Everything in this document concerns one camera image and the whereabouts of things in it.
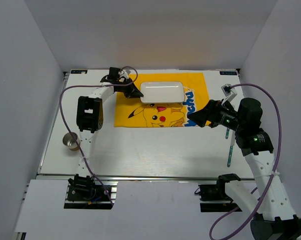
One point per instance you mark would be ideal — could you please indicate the fork with teal handle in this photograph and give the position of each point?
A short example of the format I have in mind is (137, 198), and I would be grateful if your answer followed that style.
(227, 133)

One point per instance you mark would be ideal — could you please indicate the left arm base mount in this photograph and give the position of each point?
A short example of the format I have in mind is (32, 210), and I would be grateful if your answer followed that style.
(88, 194)

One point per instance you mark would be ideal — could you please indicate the white rectangular plate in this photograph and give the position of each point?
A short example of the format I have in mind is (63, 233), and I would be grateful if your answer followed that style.
(162, 92)

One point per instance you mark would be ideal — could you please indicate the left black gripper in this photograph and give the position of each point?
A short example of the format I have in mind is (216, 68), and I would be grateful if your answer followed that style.
(135, 93)

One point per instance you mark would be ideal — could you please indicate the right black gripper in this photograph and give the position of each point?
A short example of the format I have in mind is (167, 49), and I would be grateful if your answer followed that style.
(210, 112)

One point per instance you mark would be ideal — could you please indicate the blue corner label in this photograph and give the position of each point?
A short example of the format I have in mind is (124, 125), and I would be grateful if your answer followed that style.
(78, 71)
(228, 73)

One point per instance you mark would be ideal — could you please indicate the cup with wooden base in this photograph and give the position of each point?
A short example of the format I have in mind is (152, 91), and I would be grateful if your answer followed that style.
(71, 141)

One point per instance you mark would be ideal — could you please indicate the knife with teal handle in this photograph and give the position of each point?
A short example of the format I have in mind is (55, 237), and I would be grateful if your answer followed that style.
(230, 154)

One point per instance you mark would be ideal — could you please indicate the right blue corner label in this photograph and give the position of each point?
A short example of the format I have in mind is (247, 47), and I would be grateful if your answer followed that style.
(228, 73)

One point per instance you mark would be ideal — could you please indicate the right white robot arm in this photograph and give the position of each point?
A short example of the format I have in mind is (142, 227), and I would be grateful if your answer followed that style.
(272, 217)

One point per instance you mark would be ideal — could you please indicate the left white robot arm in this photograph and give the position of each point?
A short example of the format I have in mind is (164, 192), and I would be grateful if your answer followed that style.
(90, 114)

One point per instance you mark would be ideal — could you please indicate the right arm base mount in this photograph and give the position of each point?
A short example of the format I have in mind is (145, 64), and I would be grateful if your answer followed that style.
(212, 201)

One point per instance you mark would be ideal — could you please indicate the left blue corner label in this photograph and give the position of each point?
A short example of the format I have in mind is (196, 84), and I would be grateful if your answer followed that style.
(78, 71)

